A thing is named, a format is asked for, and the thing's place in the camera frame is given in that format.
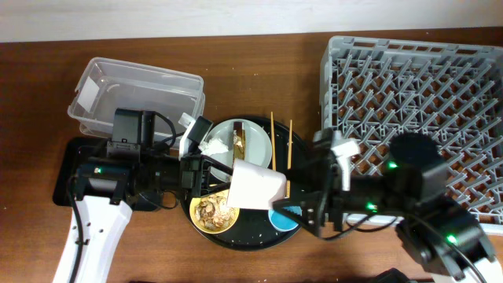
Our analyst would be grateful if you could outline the grey plate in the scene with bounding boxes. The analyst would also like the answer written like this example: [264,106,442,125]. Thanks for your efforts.
[206,119,272,168]

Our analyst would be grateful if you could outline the grey dishwasher rack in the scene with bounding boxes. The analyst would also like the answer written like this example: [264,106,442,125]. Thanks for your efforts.
[319,36,502,235]

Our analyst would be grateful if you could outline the wooden chopstick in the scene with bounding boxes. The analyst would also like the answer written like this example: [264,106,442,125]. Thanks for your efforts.
[285,119,293,198]
[270,111,277,171]

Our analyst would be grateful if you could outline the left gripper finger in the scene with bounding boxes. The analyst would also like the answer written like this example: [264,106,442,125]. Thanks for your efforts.
[202,155,233,175]
[202,182,230,197]

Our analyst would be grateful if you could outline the pink plastic cup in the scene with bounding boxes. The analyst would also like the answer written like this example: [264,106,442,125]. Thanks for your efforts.
[226,160,287,210]

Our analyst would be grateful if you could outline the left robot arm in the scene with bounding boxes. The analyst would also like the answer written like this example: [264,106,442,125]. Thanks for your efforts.
[53,108,233,282]

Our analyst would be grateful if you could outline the blue plastic cup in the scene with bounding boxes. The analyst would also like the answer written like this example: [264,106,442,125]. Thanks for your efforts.
[268,209,299,232]

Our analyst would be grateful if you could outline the food scraps and rice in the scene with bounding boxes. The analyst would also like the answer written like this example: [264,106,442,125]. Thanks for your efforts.
[194,191,237,231]

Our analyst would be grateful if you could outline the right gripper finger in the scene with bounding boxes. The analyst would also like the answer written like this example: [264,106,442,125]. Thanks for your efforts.
[278,206,306,231]
[285,163,326,187]

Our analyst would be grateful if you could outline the left wooden chopstick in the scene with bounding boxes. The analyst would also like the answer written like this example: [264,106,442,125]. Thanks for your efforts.
[270,111,277,171]

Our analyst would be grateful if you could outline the black rectangular tray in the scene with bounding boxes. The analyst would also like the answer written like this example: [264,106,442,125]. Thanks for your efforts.
[52,136,166,212]

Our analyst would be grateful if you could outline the right wooden chopstick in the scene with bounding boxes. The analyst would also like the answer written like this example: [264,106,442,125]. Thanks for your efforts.
[285,119,293,198]

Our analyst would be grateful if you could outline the round black tray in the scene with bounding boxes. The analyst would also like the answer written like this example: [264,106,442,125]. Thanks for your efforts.
[181,116,307,252]

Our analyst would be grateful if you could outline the yellow bowl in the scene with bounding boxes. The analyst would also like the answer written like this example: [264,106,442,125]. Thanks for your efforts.
[189,189,240,235]

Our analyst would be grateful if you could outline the clear plastic bin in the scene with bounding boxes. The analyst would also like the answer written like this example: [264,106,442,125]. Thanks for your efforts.
[67,57,205,138]

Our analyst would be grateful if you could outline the gold snack wrapper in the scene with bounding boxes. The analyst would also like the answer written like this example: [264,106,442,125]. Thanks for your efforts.
[233,121,246,160]

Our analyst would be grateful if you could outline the crumpled white tissue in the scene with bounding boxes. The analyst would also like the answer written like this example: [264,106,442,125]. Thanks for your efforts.
[198,138,229,156]

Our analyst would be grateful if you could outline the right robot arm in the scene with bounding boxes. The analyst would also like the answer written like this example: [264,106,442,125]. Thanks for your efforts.
[273,130,502,282]

